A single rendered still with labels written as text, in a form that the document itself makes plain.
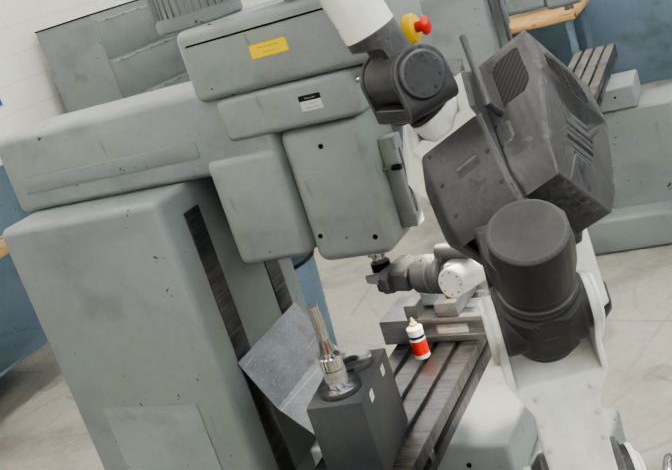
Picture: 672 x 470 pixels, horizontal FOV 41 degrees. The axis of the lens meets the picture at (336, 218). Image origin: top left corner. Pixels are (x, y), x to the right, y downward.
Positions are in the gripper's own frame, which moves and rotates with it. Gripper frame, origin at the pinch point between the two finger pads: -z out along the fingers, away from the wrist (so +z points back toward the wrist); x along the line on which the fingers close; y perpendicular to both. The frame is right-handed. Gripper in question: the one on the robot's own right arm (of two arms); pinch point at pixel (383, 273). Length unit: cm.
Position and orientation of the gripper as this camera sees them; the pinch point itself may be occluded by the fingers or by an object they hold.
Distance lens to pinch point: 211.3
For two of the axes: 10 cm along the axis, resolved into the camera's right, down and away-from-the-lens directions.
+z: 7.4, -0.4, -6.7
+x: -6.0, 4.1, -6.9
